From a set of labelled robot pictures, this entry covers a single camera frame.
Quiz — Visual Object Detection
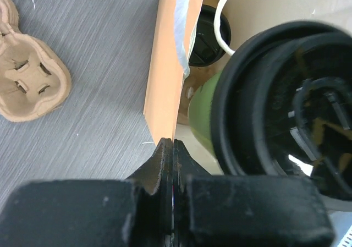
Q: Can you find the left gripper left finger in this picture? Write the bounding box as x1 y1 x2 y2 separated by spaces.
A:
1 139 172 246

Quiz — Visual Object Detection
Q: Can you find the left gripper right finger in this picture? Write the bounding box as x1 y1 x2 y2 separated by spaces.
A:
173 140 335 246

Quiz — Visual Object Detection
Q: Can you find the single green paper cup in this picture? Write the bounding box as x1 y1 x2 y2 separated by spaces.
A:
188 72 222 157

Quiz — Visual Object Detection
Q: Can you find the black lid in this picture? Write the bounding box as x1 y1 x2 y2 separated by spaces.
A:
210 21 351 208
189 4 225 67

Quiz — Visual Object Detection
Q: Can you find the brown paper takeout bag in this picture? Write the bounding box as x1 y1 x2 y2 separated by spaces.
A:
142 0 352 212

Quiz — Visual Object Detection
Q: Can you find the cardboard cup carrier tray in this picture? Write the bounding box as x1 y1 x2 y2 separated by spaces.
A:
1 0 72 122

